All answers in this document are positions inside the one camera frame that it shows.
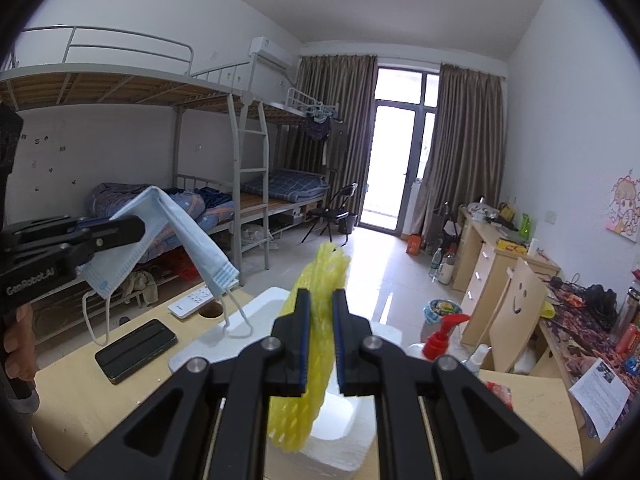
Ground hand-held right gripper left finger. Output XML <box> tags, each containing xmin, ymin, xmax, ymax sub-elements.
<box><xmin>65</xmin><ymin>287</ymin><xmax>313</xmax><ymax>480</ymax></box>

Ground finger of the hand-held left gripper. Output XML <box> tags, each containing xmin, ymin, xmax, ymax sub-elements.
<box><xmin>1</xmin><ymin>215</ymin><xmax>112</xmax><ymax>252</ymax></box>
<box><xmin>59</xmin><ymin>215</ymin><xmax>147</xmax><ymax>272</ymax></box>

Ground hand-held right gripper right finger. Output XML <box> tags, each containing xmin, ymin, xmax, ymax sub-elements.
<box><xmin>332</xmin><ymin>288</ymin><xmax>583</xmax><ymax>480</ymax></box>

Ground white foam box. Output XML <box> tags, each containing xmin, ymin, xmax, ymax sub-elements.
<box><xmin>167</xmin><ymin>287</ymin><xmax>403</xmax><ymax>473</ymax></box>

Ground yellow foam net sleeve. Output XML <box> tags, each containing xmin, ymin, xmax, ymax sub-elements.
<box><xmin>267</xmin><ymin>241</ymin><xmax>351</xmax><ymax>456</ymax></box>

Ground blue face mask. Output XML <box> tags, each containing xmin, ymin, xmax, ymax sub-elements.
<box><xmin>81</xmin><ymin>186</ymin><xmax>253</xmax><ymax>346</ymax></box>

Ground person's left hand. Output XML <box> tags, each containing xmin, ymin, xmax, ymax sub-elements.
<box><xmin>1</xmin><ymin>304</ymin><xmax>39</xmax><ymax>385</ymax></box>

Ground blue orange quilt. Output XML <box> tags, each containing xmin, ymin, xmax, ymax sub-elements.
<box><xmin>90</xmin><ymin>182</ymin><xmax>237</xmax><ymax>261</ymax></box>

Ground white remote control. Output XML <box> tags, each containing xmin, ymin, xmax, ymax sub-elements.
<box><xmin>167</xmin><ymin>285</ymin><xmax>221</xmax><ymax>320</ymax></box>

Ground white bottle red pump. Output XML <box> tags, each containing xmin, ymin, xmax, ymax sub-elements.
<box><xmin>407</xmin><ymin>314</ymin><xmax>471</xmax><ymax>362</ymax></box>

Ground colourful plastic basin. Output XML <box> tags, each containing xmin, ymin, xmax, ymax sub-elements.
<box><xmin>422</xmin><ymin>299</ymin><xmax>464</xmax><ymax>324</ymax></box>

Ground black smartphone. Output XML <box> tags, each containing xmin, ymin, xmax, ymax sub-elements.
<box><xmin>95</xmin><ymin>319</ymin><xmax>178</xmax><ymax>385</ymax></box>

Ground black folding chair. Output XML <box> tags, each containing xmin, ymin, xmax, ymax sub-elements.
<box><xmin>301</xmin><ymin>182</ymin><xmax>358</xmax><ymax>246</ymax></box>

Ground clear blue spray bottle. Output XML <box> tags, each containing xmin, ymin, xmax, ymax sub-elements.
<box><xmin>462</xmin><ymin>344</ymin><xmax>493</xmax><ymax>378</ymax></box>

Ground grey metal bed ladder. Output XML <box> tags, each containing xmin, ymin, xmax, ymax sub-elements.
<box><xmin>232</xmin><ymin>92</ymin><xmax>273</xmax><ymax>286</ymax></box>

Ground grey metal bunk bed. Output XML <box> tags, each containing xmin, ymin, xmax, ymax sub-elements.
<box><xmin>240</xmin><ymin>87</ymin><xmax>342</xmax><ymax>241</ymax></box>
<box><xmin>0</xmin><ymin>25</ymin><xmax>273</xmax><ymax>311</ymax></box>

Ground blue plaid bedding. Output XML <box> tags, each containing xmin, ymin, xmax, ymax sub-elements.
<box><xmin>242</xmin><ymin>169</ymin><xmax>326</xmax><ymax>204</ymax></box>

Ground red snack packet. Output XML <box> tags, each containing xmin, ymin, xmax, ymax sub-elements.
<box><xmin>482</xmin><ymin>380</ymin><xmax>516</xmax><ymax>412</ymax></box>

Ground wooden desk with drawers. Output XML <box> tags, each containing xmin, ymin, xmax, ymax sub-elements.
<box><xmin>452</xmin><ymin>205</ymin><xmax>561</xmax><ymax>346</ymax></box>

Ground wooden board smiley face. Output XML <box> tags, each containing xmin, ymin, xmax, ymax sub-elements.
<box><xmin>487</xmin><ymin>257</ymin><xmax>551</xmax><ymax>373</ymax></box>

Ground glass balcony door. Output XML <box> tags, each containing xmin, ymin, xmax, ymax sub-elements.
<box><xmin>357</xmin><ymin>62</ymin><xmax>441</xmax><ymax>238</ymax></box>

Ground dark hanging clothes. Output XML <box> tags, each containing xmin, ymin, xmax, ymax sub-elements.
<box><xmin>300</xmin><ymin>102</ymin><xmax>334</xmax><ymax>144</ymax></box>

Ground brown curtain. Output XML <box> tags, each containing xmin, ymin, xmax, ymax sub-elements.
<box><xmin>415</xmin><ymin>62</ymin><xmax>503</xmax><ymax>248</ymax></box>
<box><xmin>295</xmin><ymin>54</ymin><xmax>378</xmax><ymax>221</ymax></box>

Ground white air conditioner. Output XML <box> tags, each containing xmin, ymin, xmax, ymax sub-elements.
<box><xmin>249</xmin><ymin>36</ymin><xmax>295</xmax><ymax>70</ymax></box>

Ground printed paper sheet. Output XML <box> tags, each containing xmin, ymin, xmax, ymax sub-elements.
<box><xmin>570</xmin><ymin>357</ymin><xmax>632</xmax><ymax>443</ymax></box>

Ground orange bottle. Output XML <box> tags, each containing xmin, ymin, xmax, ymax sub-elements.
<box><xmin>616</xmin><ymin>322</ymin><xmax>640</xmax><ymax>357</ymax></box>

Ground tall grey water bottle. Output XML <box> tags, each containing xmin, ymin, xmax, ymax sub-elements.
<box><xmin>612</xmin><ymin>287</ymin><xmax>640</xmax><ymax>343</ymax></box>

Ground cartoon wall picture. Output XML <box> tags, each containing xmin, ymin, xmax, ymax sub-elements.
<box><xmin>606</xmin><ymin>172</ymin><xmax>640</xmax><ymax>243</ymax></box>

